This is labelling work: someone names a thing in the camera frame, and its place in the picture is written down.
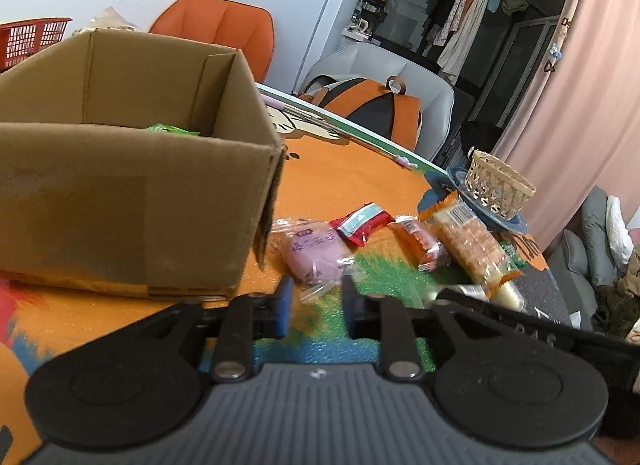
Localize bright green snack packet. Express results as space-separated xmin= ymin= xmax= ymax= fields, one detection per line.
xmin=146 ymin=123 xmax=201 ymax=137

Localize grey cushion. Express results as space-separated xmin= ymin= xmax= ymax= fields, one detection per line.
xmin=580 ymin=187 xmax=626 ymax=286

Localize white pillow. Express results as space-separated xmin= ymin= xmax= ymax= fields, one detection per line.
xmin=606 ymin=195 xmax=636 ymax=273

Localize white silver snack packet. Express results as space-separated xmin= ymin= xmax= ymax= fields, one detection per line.
xmin=422 ymin=284 xmax=490 ymax=307

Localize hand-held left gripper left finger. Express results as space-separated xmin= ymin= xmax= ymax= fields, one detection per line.
xmin=112 ymin=277 xmax=295 ymax=383

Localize brown cardboard box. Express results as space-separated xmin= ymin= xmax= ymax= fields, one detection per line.
xmin=0 ymin=29 xmax=287 ymax=300

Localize grey chair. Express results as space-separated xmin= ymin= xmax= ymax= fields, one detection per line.
xmin=299 ymin=41 xmax=456 ymax=166

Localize orange black backpack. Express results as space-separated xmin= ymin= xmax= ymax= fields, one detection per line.
xmin=299 ymin=74 xmax=423 ymax=152

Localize long orange cracker packet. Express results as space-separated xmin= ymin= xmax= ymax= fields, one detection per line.
xmin=417 ymin=194 xmax=523 ymax=296

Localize woven bamboo basket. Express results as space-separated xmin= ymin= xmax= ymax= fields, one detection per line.
xmin=464 ymin=149 xmax=537 ymax=222

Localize dark green snack packet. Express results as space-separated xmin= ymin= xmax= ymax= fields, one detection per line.
xmin=500 ymin=240 xmax=528 ymax=266

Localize red white snack packet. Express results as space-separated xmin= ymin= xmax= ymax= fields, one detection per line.
xmin=329 ymin=202 xmax=395 ymax=250

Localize white hanging garment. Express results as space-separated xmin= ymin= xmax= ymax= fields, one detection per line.
xmin=437 ymin=0 xmax=493 ymax=86

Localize pink curtain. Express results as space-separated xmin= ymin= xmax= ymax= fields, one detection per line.
xmin=492 ymin=0 xmax=640 ymax=256

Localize small orange snack packet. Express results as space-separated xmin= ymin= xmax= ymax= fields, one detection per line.
xmin=387 ymin=215 xmax=450 ymax=273

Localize red plastic basket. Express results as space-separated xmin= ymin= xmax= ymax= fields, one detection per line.
xmin=0 ymin=17 xmax=73 ymax=72

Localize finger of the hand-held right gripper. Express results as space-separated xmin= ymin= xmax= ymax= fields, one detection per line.
xmin=452 ymin=299 xmax=518 ymax=333

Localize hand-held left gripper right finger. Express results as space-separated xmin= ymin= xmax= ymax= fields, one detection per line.
xmin=342 ymin=275 xmax=503 ymax=382

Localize pink cake packet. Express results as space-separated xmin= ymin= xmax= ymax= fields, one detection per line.
xmin=270 ymin=217 xmax=356 ymax=303

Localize printed tissue pack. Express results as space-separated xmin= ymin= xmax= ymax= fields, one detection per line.
xmin=72 ymin=6 xmax=141 ymax=36

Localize blue plate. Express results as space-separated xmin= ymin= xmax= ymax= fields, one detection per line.
xmin=445 ymin=167 xmax=530 ymax=236

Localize orange chair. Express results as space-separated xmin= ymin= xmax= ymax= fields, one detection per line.
xmin=149 ymin=0 xmax=276 ymax=84

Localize floral hanging garment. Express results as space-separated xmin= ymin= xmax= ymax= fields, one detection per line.
xmin=427 ymin=0 xmax=478 ymax=48

